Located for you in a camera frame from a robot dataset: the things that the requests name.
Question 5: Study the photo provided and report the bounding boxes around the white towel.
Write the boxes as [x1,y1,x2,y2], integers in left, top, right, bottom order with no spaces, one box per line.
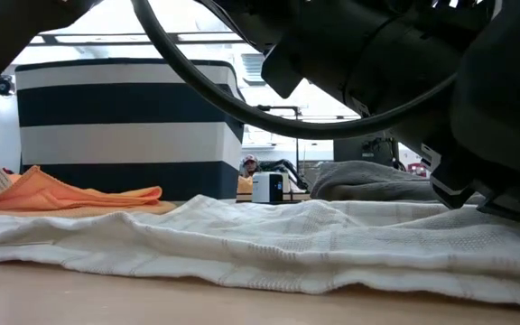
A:
[0,193,520,316]

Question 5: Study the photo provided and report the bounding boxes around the tan waffle towel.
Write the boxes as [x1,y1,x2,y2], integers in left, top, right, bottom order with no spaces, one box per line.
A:
[0,157,179,218]

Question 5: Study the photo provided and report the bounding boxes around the orange towel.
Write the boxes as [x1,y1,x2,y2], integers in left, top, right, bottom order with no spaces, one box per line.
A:
[0,164,164,212]

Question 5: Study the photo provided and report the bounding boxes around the grey towel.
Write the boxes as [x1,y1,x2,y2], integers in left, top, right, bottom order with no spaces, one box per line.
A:
[310,160,487,203]

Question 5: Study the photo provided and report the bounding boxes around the black monitor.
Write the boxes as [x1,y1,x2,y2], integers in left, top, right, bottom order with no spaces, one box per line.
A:
[332,134,400,169]

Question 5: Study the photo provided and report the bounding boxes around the white timer with display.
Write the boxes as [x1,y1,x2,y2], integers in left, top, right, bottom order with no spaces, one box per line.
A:
[251,171,292,205]

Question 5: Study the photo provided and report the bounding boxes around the black bent pipe stand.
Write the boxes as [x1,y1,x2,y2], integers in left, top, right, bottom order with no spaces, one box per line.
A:
[256,104,302,173]

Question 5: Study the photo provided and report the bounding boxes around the person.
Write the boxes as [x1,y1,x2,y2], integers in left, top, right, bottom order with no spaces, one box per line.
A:
[236,153,262,196]

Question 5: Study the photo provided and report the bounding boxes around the navy white striped fabric bin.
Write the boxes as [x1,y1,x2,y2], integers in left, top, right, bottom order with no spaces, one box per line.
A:
[14,57,246,202]

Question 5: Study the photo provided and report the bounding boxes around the black hanging camera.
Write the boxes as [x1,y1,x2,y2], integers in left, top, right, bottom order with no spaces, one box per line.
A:
[0,75,15,98]

